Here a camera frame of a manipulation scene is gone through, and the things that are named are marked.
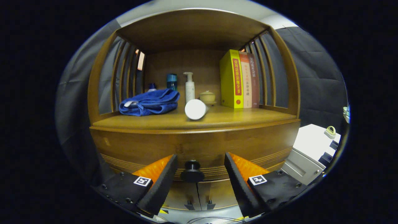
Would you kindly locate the wooden countertop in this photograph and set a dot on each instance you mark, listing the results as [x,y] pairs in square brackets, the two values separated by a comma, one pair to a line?
[236,116]

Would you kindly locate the brown book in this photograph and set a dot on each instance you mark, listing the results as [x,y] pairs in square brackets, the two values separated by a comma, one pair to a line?
[255,84]

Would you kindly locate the white pump bottle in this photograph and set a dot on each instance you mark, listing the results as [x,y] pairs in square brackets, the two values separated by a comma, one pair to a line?
[190,90]

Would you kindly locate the thick yellow book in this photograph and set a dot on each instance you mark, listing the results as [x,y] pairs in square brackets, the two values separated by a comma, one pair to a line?
[231,81]

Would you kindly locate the white and green tube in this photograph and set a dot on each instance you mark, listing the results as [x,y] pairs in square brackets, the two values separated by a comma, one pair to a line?
[195,109]

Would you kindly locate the small pale green holder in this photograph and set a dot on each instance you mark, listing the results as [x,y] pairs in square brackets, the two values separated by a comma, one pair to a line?
[330,132]

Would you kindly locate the wooden cabinet with slatted sides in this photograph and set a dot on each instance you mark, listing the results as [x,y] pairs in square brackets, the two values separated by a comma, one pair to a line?
[192,31]

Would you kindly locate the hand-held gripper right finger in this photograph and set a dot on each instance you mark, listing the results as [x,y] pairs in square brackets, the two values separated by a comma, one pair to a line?
[241,189]

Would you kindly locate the wooden cabinet door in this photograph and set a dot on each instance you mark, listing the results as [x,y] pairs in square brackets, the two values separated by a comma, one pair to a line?
[220,191]
[182,193]

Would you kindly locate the beige lidded tea bowl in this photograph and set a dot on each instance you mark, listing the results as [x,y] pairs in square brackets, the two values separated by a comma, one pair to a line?
[207,97]

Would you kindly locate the small white bottle blue cap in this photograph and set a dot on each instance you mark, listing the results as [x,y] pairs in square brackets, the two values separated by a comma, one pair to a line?
[152,87]

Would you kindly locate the white side cabinet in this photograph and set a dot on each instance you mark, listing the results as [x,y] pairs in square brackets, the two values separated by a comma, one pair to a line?
[311,140]

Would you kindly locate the orange book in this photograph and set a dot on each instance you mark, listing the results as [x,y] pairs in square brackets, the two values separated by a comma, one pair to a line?
[246,84]

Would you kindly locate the teal bottle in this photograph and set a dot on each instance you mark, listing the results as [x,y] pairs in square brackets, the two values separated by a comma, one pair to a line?
[171,81]

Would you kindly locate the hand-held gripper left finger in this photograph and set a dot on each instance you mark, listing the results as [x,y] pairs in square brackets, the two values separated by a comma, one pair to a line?
[160,188]

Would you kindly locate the wooden drawer with black knob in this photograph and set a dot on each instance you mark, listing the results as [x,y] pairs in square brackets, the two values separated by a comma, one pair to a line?
[192,144]

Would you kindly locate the folded blue towel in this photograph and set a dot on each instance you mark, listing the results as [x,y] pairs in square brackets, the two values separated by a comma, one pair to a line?
[149,102]

